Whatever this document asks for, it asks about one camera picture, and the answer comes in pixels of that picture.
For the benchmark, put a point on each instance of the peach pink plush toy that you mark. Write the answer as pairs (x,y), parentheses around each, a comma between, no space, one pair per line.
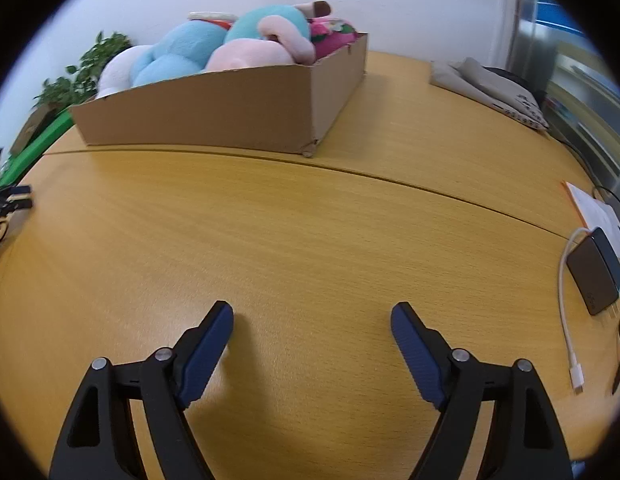
(250,55)

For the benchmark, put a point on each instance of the light blue plush toy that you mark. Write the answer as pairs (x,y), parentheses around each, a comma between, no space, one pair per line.
(179,55)

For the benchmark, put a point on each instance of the white paper sheet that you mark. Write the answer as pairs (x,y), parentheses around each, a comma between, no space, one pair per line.
(597,215)

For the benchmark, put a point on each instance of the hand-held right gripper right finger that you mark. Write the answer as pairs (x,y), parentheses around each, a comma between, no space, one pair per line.
(415,345)

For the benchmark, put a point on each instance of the white orange plush toy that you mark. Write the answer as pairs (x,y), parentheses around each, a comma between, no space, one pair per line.
(212,17)

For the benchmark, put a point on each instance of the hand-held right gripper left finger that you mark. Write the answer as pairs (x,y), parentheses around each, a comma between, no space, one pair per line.
(209,345)

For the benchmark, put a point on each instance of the blue banner strip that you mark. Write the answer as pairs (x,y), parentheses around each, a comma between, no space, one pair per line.
(557,14)

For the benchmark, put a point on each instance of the dark bag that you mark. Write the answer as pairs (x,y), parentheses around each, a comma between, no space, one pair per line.
(520,82)

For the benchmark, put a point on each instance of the dark grey power adapter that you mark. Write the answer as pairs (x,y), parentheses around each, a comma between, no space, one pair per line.
(595,275)

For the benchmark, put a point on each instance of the teal plush toy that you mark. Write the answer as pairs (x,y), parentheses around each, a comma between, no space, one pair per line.
(250,22)

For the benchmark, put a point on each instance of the cream brown plush toy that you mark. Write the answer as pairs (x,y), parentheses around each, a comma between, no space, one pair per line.
(315,8)

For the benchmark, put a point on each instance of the white panda plush toy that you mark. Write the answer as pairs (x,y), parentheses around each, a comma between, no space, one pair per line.
(114,72)

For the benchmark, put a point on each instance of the small brown box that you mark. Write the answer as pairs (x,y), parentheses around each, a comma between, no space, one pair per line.
(32,127)

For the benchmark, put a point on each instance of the green board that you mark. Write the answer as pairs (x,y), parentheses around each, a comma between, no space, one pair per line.
(34,147)

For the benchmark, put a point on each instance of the brown cardboard box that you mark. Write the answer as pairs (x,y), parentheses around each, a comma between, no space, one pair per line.
(214,110)

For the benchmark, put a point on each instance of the beige cloth bag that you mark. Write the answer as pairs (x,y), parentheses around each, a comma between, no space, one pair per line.
(485,90)

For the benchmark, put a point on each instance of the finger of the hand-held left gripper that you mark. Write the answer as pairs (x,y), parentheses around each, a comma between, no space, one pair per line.
(18,190)
(20,204)

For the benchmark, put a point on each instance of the green potted plant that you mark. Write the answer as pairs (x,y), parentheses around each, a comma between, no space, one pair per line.
(84,67)

